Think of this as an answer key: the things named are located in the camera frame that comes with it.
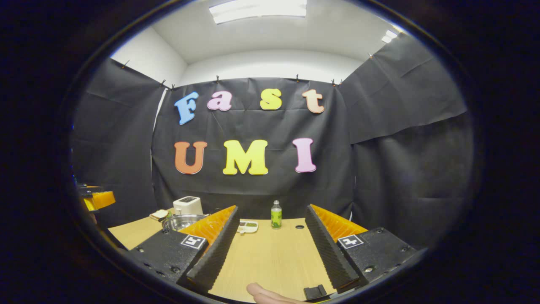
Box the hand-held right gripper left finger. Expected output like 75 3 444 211
127 206 240 294

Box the white toaster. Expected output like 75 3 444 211
173 196 203 216

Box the large ceiling light panel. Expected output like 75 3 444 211
210 0 307 24

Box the black backdrop cloth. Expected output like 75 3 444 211
70 32 475 250

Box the steel pot with black handle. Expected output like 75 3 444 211
162 214 207 232

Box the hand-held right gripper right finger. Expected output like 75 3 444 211
305 204 418 292

